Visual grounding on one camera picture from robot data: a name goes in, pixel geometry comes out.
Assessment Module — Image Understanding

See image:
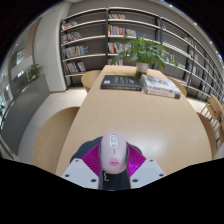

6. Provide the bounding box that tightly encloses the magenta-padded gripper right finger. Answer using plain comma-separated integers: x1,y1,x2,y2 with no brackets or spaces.
127,144,167,189

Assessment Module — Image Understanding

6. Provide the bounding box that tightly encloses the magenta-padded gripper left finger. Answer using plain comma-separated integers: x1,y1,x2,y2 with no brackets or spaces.
61,143,101,190

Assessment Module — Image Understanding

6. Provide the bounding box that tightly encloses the pale pink computer mouse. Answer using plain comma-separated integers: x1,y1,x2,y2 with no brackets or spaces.
99,132,129,175

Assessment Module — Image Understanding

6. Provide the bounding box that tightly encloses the white book with dark spine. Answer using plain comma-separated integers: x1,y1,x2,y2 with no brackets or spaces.
143,87,182,100

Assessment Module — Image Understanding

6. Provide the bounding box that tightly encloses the white illustrated book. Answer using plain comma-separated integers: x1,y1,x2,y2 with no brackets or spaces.
139,73,183,95

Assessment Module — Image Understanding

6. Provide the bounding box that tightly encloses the black hardcover book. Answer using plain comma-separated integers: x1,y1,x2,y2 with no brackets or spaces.
100,74,144,92

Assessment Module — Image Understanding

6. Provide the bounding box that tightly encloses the small potted plant on ledge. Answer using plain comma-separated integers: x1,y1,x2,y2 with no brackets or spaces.
26,63,45,83

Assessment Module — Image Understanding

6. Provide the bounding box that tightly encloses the green potted plant, white pot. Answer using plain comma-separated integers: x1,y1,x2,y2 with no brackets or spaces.
110,34,178,76

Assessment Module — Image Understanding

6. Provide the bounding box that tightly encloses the grey bookshelf unit with books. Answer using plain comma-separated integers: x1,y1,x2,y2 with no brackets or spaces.
59,6,224,104

